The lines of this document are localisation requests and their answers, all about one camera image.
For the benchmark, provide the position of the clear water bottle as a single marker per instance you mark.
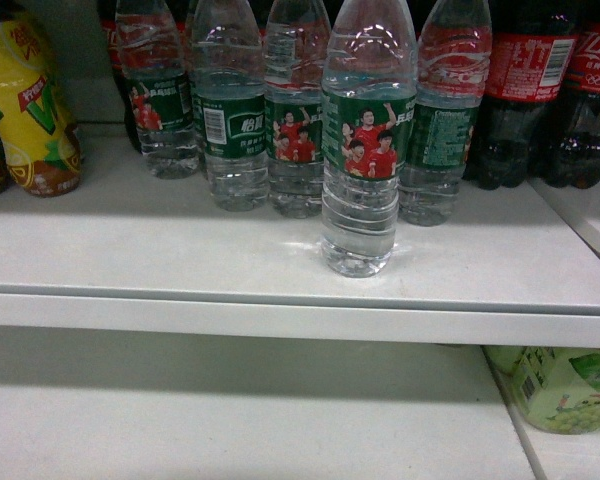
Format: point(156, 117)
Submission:
point(368, 99)

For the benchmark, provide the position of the white metal shelf board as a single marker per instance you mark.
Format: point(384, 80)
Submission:
point(127, 251)

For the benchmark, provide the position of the barcode side water bottle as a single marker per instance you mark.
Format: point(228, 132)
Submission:
point(226, 67)

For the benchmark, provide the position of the middle rear water bottle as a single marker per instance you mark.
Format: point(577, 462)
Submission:
point(295, 43)

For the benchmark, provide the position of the right rear water bottle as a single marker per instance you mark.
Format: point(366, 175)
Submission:
point(454, 51)

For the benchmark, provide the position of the far left water bottle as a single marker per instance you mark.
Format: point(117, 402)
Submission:
point(152, 61)

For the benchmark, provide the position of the cola bottle behind water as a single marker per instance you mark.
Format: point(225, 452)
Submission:
point(106, 10)

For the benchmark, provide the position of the white lower shelf board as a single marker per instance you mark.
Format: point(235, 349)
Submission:
point(57, 433)

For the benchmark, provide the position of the yellow lemon tea bottle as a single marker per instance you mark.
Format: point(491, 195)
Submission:
point(37, 131)

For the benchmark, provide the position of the right cola bottle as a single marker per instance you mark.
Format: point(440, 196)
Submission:
point(566, 149)

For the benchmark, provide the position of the left cola bottle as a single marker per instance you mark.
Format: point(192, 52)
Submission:
point(533, 42)

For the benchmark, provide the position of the green grape juice carton pack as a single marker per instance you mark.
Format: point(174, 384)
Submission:
point(555, 389)

